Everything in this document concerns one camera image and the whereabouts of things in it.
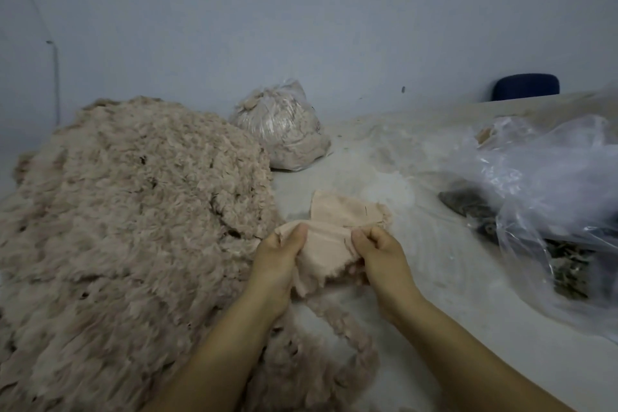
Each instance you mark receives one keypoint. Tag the beige fur pile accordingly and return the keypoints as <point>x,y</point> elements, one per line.
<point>483,134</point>

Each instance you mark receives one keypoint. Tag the beige scrap strips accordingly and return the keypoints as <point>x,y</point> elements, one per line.
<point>328,359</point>

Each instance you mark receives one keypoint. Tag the person's left hand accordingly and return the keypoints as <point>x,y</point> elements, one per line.
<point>275,267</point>

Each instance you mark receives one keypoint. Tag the person's right hand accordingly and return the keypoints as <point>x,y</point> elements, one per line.
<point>386,267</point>

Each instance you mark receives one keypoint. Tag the person's right forearm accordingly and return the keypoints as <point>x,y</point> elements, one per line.
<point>473,368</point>

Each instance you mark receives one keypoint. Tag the large clear plastic bag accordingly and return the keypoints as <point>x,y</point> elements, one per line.
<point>555,190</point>

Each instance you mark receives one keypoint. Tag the clear bag of beige scraps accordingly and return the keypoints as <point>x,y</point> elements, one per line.
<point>282,125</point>

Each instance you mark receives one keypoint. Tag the beige fabric piece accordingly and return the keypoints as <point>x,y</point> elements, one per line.
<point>330,228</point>

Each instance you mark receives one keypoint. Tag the person's left forearm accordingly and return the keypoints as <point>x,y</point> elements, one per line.
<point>217,368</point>

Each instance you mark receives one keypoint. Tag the blue chair back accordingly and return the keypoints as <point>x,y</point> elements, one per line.
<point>525,86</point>

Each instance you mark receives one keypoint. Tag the large pile beige fabric scraps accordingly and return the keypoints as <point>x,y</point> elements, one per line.
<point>125,243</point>

